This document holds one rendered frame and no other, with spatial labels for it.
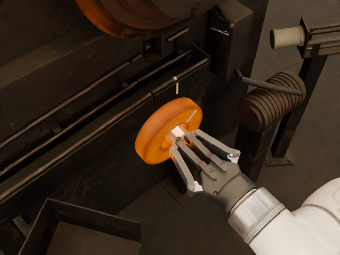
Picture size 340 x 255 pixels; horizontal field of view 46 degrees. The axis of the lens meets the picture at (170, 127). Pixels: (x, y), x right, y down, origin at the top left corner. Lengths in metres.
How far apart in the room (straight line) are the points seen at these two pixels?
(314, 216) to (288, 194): 1.01
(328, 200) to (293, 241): 0.13
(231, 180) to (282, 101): 0.64
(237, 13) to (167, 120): 0.48
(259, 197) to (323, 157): 1.20
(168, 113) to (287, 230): 0.29
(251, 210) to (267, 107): 0.64
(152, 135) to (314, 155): 1.22
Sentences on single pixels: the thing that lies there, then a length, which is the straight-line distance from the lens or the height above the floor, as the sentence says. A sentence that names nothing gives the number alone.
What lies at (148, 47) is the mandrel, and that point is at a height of 0.75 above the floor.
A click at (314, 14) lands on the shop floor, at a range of 2.55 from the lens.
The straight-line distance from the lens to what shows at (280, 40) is 1.25.
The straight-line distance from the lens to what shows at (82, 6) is 0.74.
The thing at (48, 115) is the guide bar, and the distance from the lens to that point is 0.98.
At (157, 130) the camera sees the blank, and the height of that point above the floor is 0.89.
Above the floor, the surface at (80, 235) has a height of 0.61.
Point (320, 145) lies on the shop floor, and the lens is 1.90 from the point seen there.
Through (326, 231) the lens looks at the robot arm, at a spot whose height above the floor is 0.87.
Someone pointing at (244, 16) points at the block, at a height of 0.80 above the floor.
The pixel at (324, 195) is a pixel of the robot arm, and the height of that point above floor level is 0.84.
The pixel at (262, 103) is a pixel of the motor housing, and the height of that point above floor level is 0.53.
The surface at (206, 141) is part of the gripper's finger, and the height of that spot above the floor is 0.85.
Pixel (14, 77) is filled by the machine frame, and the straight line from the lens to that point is 0.89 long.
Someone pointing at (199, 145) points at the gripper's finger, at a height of 0.85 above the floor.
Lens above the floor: 1.48
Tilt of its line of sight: 54 degrees down
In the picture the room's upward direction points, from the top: straight up
